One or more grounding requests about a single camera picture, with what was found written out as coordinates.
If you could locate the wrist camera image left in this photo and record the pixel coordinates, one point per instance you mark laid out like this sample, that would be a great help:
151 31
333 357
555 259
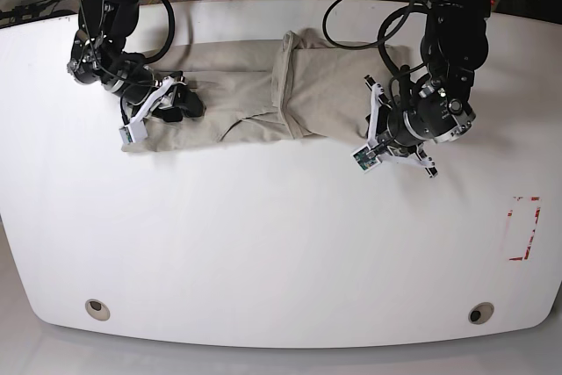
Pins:
133 133

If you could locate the black cable image right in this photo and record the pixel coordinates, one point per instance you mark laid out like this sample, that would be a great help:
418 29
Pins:
362 24

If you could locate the red tape rectangle marking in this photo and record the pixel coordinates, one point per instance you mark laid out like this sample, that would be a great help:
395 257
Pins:
521 227

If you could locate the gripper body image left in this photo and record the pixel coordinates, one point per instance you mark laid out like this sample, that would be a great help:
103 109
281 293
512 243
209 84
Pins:
129 76

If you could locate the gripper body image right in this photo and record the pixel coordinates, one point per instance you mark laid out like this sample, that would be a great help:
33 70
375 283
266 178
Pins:
407 115

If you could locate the left table cable grommet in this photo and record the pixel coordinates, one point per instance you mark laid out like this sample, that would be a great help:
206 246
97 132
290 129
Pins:
97 310

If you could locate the table cable grommet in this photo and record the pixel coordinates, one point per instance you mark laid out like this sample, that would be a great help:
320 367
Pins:
97 310
481 313

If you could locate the beige T-shirt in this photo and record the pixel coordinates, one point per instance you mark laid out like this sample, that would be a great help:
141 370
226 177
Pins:
260 91

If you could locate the right table cable grommet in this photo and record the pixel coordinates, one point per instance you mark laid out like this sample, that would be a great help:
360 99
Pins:
481 313

